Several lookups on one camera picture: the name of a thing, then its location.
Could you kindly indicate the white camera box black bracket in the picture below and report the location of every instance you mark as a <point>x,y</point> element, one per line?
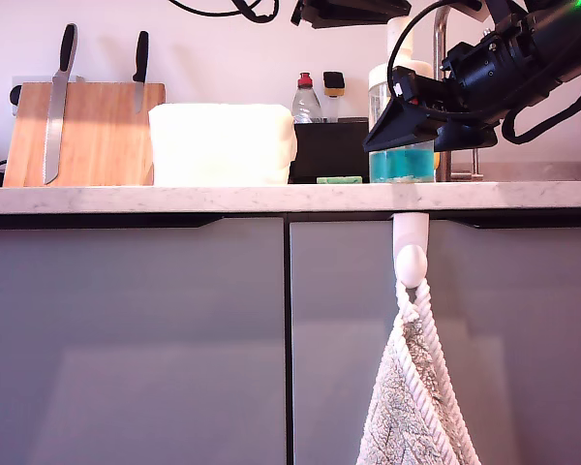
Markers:
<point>498,10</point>

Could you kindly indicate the yellow rubber glove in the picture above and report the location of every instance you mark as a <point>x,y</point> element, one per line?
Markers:
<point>436,161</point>

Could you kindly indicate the dish soap bottle red cap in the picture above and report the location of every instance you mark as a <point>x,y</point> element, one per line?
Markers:
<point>306,106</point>

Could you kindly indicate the clear soap dispenser white pump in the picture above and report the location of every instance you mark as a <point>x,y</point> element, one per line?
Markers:
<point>402,164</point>

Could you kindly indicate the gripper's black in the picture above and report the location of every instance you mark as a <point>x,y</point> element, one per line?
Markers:
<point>479,68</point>

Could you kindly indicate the white door hook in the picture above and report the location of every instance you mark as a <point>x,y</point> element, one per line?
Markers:
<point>409,264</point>

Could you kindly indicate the white fabric basket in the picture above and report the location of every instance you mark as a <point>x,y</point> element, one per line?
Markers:
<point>220,143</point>

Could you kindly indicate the steel kitchen faucet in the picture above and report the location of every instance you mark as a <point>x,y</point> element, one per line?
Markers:
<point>439,43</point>

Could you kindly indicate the wooden knife block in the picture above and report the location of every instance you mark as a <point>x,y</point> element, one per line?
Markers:
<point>101,143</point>

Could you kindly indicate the black yellow dish brush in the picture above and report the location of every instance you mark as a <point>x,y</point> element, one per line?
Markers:
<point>333,80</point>

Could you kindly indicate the black sink caddy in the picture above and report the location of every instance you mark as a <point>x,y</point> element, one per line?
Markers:
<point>327,152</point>

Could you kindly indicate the green sponge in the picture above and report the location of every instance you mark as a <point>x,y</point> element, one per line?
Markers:
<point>339,179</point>

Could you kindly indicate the grey cabinet door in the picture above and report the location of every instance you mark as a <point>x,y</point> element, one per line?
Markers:
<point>126,339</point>
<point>523,339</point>

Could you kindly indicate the small steel tap lever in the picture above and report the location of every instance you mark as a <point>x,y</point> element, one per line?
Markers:
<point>474,167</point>

